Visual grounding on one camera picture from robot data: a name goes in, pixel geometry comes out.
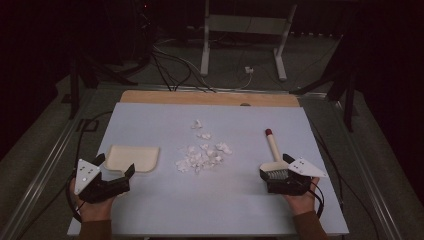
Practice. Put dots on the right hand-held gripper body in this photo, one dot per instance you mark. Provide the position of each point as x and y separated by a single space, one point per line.
293 185

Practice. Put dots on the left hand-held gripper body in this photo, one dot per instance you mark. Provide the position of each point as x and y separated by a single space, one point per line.
90 186

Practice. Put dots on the cream plastic dustpan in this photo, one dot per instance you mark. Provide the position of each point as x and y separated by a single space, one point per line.
133 158

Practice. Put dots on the cream brush with red tip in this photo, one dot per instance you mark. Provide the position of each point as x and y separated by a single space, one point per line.
274 150

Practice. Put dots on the pile of white paper scraps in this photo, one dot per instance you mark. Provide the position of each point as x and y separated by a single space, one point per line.
200 158

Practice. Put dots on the person's right hand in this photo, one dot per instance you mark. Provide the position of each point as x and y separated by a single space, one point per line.
301 203

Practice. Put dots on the person's left hand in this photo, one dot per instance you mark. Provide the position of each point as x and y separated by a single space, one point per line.
96 211

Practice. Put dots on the black metal stand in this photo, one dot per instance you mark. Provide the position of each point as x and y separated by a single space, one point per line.
74 93
349 106

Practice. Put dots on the white plug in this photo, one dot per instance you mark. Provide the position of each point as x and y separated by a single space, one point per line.
249 70

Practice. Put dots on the white metal stand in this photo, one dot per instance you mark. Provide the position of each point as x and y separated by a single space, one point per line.
245 24

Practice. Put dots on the black floor bracket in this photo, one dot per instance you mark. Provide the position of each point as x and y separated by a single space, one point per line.
87 125

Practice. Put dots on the metal floor rail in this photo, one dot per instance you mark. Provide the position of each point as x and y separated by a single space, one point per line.
363 166
43 173

